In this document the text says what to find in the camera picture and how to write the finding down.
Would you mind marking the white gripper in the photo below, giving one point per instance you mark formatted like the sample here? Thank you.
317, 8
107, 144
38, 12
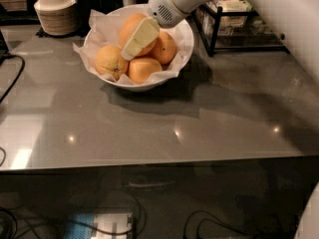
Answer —
163, 8

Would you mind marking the orange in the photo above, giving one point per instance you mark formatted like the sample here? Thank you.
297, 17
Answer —
164, 49
129, 27
110, 61
140, 69

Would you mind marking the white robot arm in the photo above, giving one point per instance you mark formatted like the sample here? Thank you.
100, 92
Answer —
261, 108

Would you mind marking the white ceramic bowl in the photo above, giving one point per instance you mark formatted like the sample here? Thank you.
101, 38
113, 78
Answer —
186, 47

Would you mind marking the black cup holder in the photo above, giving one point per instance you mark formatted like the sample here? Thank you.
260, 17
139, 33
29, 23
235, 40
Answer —
88, 4

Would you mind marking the stack of paper bowls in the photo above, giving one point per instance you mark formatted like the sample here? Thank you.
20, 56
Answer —
58, 17

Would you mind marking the blue white box below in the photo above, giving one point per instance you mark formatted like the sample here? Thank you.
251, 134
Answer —
100, 226

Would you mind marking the black wire rack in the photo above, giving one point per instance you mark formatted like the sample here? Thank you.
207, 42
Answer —
234, 26

